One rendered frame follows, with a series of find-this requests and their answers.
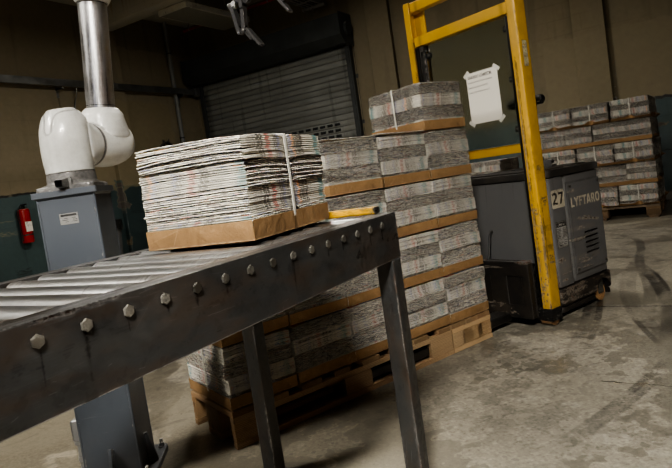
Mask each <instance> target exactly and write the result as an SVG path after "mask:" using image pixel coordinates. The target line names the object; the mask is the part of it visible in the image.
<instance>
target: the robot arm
mask: <svg viewBox="0 0 672 468"><path fill-rule="evenodd" d="M285 1H286V0H278V2H279V3H280V4H281V5H282V6H283V7H284V8H285V10H286V11H287V12H290V13H292V12H293V10H292V9H291V8H290V7H289V5H288V4H287V3H286V2H285ZM74 2H75V3H76V4H77V10H78V22H79V33H80V44H81V55H82V67H83V78H84V89H85V100H86V108H85V109H84V110H83V111H82V112H80V111H79V110H76V109H75V108H73V107H65V108H58V109H52V110H48V111H46V112H45V114H44V115H43V116H42V118H41V121H40V125H39V146H40V152H41V158H42V162H43V166H44V169H45V174H46V182H47V186H44V187H42V188H39V189H36V193H43V192H50V191H57V190H64V189H71V188H78V187H85V186H92V185H108V183H107V182H106V181H100V180H98V179H97V175H96V172H95V167H110V166H115V165H118V164H120V163H122V162H124V161H126V160H127V159H128V158H130V156H131V155H132V154H133V152H134V149H135V140H134V137H133V134H132V132H131V131H130V129H129V128H128V126H127V123H126V121H125V118H124V114H123V113H122V112H121V111H120V110H119V109H118V108H115V97H114V85H113V73H112V61H111V49H110V37H109V25H108V13H107V6H108V5H109V4H110V2H111V0H74ZM250 2H251V0H233V1H232V2H231V3H230V4H229V3H228V4H227V7H228V9H229V10H230V12H231V16H232V19H233V22H234V26H235V29H236V32H237V34H238V35H244V33H245V34H246V35H247V37H248V38H249V39H250V40H254V41H255V42H256V43H257V44H258V45H259V46H265V44H264V43H263V42H262V40H261V39H260V38H259V37H258V36H257V35H256V33H255V32H254V31H253V30H252V29H251V28H249V27H248V15H247V9H248V6H247V4H249V3H250ZM236 3H238V5H239V9H240V18H241V21H240V18H239V15H238V11H237V9H236V8H237V7H236Z"/></svg>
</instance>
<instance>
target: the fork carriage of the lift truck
mask: <svg viewBox="0 0 672 468"><path fill-rule="evenodd" d="M479 266H484V269H485V276H484V277H485V278H484V280H485V282H484V283H485V286H486V287H485V288H486V291H487V298H488V299H487V300H488V303H489V309H487V310H489V314H490V313H492V312H495V311H499V312H507V313H510V315H511V317H515V318H523V319H530V320H534V319H535V318H539V312H538V304H537V296H536V288H535V280H534V271H533V263H532V261H531V260H504V259H483V264H480V265H479Z"/></svg>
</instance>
